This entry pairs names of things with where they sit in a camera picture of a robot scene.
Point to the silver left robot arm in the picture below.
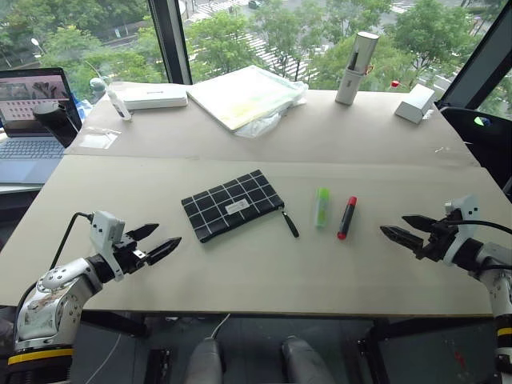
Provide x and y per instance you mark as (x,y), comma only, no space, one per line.
(56,296)

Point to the black red-capped marker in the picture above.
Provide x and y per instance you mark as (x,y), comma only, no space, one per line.
(346,218)

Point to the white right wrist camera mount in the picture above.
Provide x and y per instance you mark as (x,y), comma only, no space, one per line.
(461,224)

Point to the small white cardboard box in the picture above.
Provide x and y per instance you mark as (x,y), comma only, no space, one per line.
(415,104)

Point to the open laptop computer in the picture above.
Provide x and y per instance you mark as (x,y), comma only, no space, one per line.
(32,116)

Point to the clear plastic bag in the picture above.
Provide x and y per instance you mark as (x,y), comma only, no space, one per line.
(95,137)

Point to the black white-grid pencil case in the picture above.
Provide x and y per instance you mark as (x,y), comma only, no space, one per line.
(233,206)

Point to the white cylindrical bottle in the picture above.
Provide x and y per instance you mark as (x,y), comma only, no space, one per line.
(356,68)

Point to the dark rounded shape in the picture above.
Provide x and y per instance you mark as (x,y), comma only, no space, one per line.
(304,362)
(204,362)

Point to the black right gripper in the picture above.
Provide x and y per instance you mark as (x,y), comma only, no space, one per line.
(437,239)

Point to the small white bottle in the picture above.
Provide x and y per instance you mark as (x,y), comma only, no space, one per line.
(119,105)

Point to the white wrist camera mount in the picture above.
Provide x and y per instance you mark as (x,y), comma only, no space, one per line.
(461,224)
(103,231)

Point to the black chair with green sticker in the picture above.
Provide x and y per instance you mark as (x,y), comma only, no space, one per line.
(476,136)

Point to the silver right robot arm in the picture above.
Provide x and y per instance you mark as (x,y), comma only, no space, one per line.
(496,276)

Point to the white board in plastic bag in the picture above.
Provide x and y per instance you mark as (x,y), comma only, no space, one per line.
(240,96)

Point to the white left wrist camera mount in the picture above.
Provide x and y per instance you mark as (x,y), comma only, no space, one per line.
(103,231)

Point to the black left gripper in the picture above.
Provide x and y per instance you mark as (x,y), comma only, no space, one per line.
(130,253)

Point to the black cylindrical device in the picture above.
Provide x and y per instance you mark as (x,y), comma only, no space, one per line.
(55,122)

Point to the green highlighter pen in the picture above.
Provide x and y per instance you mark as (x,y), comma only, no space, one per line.
(322,208)

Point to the white flat box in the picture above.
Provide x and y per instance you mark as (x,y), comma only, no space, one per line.
(152,96)

